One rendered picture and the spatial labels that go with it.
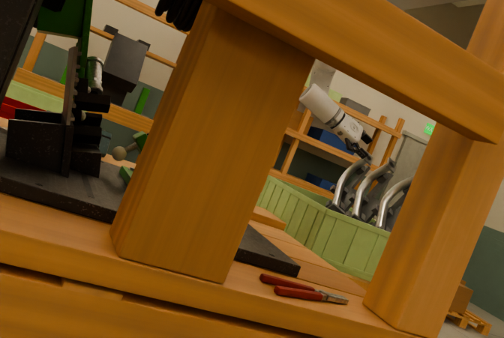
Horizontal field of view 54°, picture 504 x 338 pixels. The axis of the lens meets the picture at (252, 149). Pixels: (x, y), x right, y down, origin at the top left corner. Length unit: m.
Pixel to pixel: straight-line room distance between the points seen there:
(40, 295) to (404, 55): 0.50
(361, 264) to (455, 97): 1.03
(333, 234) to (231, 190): 0.99
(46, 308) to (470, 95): 0.58
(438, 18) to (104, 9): 5.06
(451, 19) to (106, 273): 8.36
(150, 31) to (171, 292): 6.01
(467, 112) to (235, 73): 0.32
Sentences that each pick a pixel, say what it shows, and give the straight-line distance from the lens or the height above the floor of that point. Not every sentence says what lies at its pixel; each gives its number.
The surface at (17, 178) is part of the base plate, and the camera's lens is 0.72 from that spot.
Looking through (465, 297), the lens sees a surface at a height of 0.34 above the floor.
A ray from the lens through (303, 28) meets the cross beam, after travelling 0.57.
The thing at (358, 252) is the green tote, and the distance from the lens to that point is 1.63.
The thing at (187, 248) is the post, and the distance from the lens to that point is 0.61.
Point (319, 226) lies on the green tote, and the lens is 1.55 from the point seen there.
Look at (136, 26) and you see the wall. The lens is 6.52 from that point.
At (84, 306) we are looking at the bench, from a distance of 0.62.
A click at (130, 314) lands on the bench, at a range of 0.63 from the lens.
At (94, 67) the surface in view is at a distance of 0.99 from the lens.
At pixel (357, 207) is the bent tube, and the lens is 1.87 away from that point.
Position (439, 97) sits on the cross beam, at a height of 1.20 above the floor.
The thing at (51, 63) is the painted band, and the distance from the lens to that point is 6.43.
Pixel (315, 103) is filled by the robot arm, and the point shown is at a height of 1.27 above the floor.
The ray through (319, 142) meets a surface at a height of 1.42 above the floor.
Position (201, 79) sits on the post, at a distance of 0.57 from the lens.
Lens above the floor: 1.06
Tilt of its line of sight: 1 degrees down
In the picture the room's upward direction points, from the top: 22 degrees clockwise
